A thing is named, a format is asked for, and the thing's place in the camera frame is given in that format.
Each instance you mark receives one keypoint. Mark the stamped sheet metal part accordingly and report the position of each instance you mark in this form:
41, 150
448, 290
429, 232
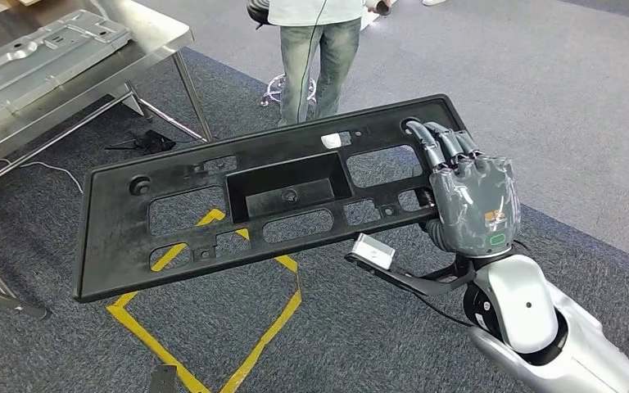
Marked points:
32, 65

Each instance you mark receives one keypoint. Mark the person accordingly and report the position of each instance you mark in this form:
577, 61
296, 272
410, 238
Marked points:
298, 65

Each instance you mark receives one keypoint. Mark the black robot body part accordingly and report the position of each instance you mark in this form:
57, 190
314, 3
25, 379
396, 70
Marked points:
162, 379

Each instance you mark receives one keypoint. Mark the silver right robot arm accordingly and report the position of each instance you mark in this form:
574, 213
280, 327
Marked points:
526, 314

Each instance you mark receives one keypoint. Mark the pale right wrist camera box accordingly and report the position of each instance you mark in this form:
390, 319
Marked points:
373, 251

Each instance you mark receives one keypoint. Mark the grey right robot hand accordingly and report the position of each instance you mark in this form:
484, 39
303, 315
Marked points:
472, 211

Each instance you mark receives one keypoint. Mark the black plastic panel with cutouts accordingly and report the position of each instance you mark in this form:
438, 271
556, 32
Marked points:
114, 255

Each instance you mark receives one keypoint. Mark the stool with chrome base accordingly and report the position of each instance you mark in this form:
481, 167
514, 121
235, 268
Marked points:
271, 92

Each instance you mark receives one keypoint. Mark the yellow floor tape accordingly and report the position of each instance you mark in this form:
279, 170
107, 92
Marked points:
271, 331

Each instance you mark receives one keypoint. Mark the stainless steel workbench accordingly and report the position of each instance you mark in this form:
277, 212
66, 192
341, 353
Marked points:
146, 38

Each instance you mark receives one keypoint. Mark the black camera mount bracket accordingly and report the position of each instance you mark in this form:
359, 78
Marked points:
423, 283

